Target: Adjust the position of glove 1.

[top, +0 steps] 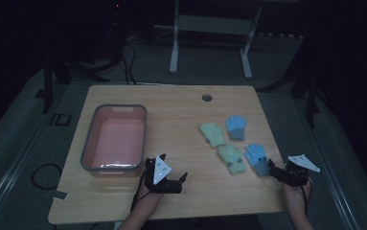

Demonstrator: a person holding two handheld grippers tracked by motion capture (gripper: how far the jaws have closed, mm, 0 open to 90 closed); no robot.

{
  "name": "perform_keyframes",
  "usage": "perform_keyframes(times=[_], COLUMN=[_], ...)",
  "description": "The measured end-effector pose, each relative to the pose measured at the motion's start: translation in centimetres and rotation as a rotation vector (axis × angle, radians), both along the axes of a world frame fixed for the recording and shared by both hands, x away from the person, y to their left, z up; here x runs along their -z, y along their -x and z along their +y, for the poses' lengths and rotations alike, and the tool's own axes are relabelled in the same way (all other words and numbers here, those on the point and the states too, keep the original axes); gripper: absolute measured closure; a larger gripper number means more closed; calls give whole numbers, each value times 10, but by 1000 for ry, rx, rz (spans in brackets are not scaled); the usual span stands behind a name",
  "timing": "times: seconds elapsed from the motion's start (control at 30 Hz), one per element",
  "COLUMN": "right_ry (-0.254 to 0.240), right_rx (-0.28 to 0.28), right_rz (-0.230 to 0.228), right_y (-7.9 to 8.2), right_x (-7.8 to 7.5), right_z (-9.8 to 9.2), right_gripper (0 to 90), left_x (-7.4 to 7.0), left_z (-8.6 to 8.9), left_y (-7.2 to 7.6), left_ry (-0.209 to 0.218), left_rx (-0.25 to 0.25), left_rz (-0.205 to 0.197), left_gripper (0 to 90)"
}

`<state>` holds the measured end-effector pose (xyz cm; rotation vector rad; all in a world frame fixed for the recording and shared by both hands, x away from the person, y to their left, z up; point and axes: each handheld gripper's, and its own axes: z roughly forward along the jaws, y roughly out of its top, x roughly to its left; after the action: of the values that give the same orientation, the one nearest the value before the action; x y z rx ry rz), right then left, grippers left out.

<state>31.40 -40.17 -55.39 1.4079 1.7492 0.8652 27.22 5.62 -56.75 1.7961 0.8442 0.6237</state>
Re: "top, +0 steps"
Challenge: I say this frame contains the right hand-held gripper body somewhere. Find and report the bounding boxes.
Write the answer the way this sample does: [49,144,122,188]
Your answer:
[281,153,321,188]

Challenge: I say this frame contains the blue knitted glove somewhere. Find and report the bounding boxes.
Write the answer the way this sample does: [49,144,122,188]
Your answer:
[224,115,247,142]
[243,143,271,177]

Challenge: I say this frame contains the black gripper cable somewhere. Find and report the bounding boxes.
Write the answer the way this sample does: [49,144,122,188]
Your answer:
[299,181,313,215]
[130,172,150,213]

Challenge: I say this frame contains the person's left hand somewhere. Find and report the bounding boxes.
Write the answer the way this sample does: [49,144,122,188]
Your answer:
[138,183,165,206]

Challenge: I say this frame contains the grey tape piece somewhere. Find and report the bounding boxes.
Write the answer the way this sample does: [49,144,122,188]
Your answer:
[52,190,69,201]

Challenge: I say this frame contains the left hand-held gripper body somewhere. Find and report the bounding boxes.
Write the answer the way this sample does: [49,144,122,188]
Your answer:
[143,155,184,195]

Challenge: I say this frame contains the pink basin with grey rim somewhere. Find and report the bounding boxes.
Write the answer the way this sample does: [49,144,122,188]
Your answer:
[80,103,148,178]

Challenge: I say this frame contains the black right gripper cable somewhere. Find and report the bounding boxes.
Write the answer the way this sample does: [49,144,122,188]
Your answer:
[299,181,313,215]

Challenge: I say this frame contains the green knitted glove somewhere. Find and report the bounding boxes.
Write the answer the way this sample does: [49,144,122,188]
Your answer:
[198,123,227,149]
[218,144,247,175]

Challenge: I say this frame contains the black tripod stand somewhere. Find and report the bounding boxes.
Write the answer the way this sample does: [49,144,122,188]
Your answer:
[257,34,324,129]
[34,47,110,115]

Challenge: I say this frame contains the black looped floor cable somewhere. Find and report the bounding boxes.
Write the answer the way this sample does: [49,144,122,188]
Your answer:
[31,163,64,191]

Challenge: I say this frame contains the person's right hand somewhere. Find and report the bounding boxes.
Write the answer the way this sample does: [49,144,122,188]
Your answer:
[283,178,313,209]

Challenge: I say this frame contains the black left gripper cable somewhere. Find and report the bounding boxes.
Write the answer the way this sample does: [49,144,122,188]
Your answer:
[130,172,150,213]

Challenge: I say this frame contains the black floor cables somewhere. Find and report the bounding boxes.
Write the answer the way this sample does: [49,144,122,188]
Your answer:
[88,37,139,86]

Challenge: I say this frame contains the white metal desk frame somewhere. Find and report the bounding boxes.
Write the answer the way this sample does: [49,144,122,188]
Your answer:
[169,0,264,81]

